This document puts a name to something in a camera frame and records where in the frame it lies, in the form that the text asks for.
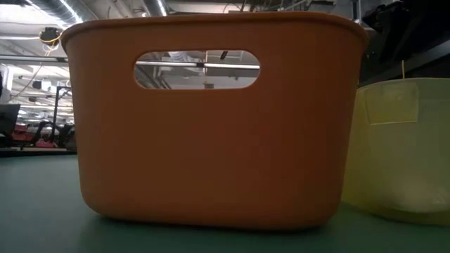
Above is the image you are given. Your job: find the orange plastic bin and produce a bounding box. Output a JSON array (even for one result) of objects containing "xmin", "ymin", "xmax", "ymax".
[{"xmin": 60, "ymin": 11, "xmax": 370, "ymax": 232}]

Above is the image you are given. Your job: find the ceiling light tube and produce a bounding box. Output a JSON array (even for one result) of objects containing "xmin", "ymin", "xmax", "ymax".
[{"xmin": 135, "ymin": 60, "xmax": 261, "ymax": 70}]

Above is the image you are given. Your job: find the black background stand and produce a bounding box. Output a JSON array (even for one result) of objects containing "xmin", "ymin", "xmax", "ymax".
[{"xmin": 51, "ymin": 85, "xmax": 73, "ymax": 142}]

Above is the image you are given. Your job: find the yellow plastic bin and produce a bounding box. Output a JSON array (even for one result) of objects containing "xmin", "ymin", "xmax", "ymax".
[{"xmin": 340, "ymin": 77, "xmax": 450, "ymax": 226}]

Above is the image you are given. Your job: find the red background equipment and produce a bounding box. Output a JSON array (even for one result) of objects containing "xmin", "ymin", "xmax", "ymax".
[{"xmin": 12, "ymin": 121, "xmax": 77, "ymax": 149}]

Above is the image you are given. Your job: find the green table mat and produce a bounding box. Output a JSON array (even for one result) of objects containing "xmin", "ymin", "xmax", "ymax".
[{"xmin": 0, "ymin": 154, "xmax": 450, "ymax": 253}]

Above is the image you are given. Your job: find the dark monitor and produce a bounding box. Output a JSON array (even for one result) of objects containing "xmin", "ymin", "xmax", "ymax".
[{"xmin": 0, "ymin": 103, "xmax": 21, "ymax": 147}]

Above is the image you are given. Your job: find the hanging yellow cable reel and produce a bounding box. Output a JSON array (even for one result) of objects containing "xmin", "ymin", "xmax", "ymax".
[{"xmin": 38, "ymin": 26, "xmax": 65, "ymax": 45}]

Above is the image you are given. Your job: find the black table frame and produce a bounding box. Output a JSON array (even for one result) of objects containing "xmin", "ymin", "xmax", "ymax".
[{"xmin": 357, "ymin": 34, "xmax": 450, "ymax": 88}]

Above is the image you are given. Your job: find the silver ceiling duct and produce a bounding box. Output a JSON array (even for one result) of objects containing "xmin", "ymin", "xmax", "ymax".
[{"xmin": 20, "ymin": 0, "xmax": 85, "ymax": 25}]

